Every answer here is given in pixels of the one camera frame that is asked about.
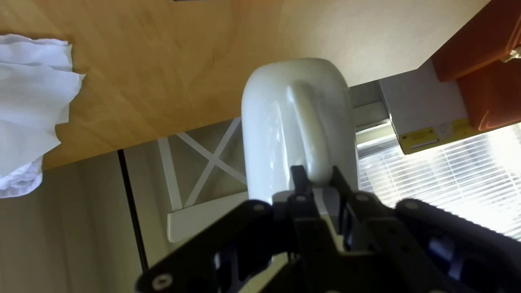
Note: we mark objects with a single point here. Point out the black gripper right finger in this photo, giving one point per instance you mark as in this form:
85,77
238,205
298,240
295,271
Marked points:
375,249

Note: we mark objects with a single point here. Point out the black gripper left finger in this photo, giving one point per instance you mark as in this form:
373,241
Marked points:
254,249

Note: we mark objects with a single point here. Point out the white ceramic mug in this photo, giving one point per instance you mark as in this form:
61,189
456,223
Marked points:
277,124

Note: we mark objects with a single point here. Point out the white wooden chair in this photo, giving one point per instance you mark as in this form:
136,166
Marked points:
209,163

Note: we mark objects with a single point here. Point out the window with white blinds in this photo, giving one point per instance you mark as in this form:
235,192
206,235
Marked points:
450,179

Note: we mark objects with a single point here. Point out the white board yellow label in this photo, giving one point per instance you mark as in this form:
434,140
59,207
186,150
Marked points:
424,108

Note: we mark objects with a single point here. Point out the white crumpled cloth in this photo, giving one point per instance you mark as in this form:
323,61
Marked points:
30,103

